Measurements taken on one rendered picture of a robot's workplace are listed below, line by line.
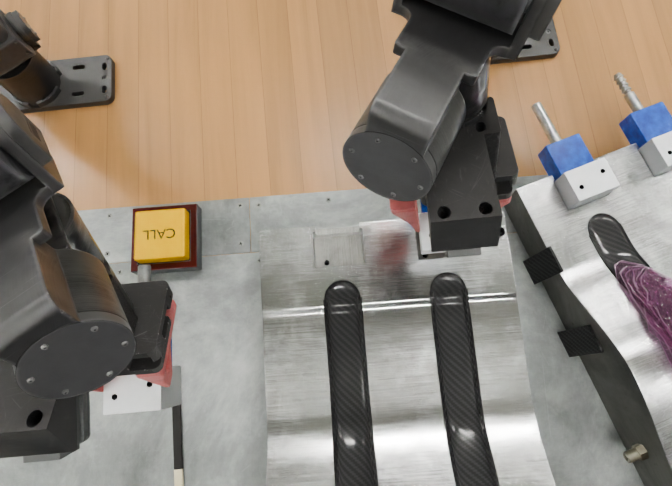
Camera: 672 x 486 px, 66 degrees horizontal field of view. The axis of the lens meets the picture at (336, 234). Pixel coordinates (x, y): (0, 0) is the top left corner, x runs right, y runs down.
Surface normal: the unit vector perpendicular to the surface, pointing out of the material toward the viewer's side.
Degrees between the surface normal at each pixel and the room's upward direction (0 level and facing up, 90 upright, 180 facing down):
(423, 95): 14
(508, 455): 25
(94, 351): 66
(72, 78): 0
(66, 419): 90
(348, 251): 0
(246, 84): 0
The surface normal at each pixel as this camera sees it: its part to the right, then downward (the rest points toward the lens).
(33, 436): 0.07, 0.73
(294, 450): -0.04, -0.57
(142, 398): -0.03, -0.23
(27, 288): -0.27, -0.55
